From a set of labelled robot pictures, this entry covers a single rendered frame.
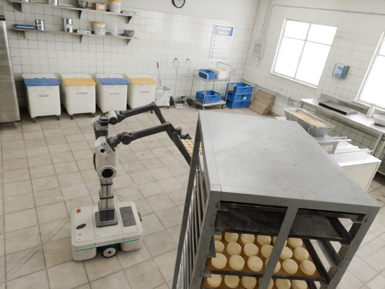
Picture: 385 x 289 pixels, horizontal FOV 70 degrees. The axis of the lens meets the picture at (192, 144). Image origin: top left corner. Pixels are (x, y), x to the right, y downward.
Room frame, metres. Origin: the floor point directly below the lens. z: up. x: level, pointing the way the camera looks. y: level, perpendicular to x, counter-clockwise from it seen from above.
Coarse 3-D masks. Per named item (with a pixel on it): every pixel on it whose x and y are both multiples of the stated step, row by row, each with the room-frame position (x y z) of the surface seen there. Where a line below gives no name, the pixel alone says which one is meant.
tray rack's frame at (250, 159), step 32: (224, 128) 1.04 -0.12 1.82; (256, 128) 1.10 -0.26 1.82; (288, 128) 1.16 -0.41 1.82; (224, 160) 0.77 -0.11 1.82; (256, 160) 0.81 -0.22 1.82; (288, 160) 0.84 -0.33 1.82; (320, 160) 0.88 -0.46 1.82; (224, 192) 0.60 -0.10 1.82; (256, 192) 0.62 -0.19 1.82; (288, 192) 0.64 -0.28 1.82; (320, 192) 0.67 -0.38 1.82; (352, 192) 0.69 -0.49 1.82; (288, 224) 0.62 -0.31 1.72; (352, 224) 0.66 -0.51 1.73; (352, 256) 0.64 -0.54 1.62; (192, 288) 0.59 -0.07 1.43; (320, 288) 0.66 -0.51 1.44
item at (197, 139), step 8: (200, 136) 1.20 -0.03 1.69; (192, 152) 1.21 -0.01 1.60; (192, 160) 1.20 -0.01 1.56; (192, 168) 1.20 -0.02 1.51; (192, 176) 1.20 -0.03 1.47; (192, 184) 1.20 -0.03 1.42; (184, 208) 1.20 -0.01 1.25; (184, 216) 1.20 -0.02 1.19; (184, 224) 1.20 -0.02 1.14; (184, 232) 1.20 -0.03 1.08; (176, 256) 1.20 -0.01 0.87; (176, 264) 1.20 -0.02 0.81; (176, 272) 1.20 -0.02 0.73; (176, 280) 1.20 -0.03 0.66
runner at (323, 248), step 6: (318, 240) 0.74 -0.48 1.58; (324, 246) 0.71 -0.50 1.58; (330, 246) 0.70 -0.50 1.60; (324, 252) 0.69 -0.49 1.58; (330, 252) 0.69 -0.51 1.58; (336, 252) 0.67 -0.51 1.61; (330, 258) 0.66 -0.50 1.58; (336, 258) 0.66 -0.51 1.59; (330, 264) 0.64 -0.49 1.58; (336, 264) 0.64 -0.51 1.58
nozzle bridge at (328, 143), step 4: (312, 136) 2.80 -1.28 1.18; (320, 136) 2.84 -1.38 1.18; (324, 136) 2.85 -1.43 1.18; (328, 136) 2.87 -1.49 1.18; (316, 140) 2.70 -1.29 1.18; (320, 140) 2.72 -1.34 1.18; (324, 140) 2.73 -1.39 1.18; (328, 140) 2.75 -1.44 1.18; (332, 140) 2.77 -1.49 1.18; (336, 140) 2.79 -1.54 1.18; (320, 144) 2.67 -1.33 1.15; (324, 144) 2.70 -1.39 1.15; (328, 144) 2.72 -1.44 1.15; (332, 144) 2.75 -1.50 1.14; (336, 144) 2.78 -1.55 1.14; (324, 148) 2.70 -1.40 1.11; (328, 148) 2.73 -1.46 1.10; (332, 148) 2.76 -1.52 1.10; (328, 152) 2.74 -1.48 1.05; (332, 152) 2.77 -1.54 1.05
